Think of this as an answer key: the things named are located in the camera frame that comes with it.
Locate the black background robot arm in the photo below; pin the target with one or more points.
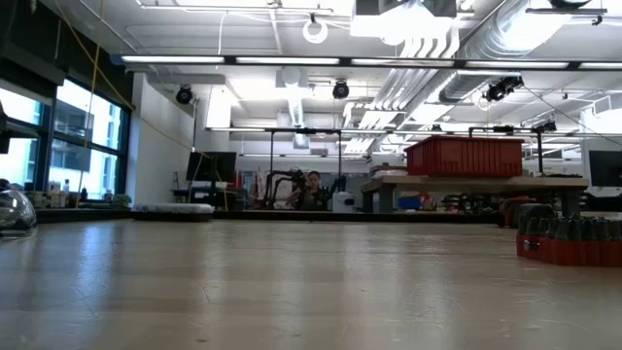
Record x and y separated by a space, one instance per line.
282 176
337 184

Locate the black equipment stand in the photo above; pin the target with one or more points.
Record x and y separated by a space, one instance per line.
539 146

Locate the wooden workbench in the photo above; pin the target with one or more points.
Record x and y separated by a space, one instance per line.
476 184

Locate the black monitor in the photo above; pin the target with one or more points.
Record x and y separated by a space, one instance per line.
605 167
211 167

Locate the black ceiling camera rig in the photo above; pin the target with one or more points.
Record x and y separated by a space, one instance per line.
500 89

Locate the long ceiling light strip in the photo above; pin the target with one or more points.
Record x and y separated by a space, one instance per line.
170 59

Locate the flat white tray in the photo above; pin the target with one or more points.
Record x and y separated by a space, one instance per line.
170 208

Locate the grey red plastic piece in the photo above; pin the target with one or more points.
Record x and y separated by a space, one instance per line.
534 216

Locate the black desk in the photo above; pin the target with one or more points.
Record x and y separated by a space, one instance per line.
204 197

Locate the blue bin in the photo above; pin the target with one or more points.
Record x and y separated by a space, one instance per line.
409 203

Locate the silver ceiling duct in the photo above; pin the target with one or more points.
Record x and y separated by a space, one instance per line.
491 34

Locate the black eyeglasses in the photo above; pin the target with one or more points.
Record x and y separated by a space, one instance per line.
17 214

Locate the large red ribbed bin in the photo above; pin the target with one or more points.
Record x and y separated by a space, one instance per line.
461 158

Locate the red bit holder block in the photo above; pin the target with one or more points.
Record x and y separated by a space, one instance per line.
568 253

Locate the person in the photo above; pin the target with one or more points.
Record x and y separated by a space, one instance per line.
313 190

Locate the white appliance box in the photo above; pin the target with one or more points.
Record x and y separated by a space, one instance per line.
344 202

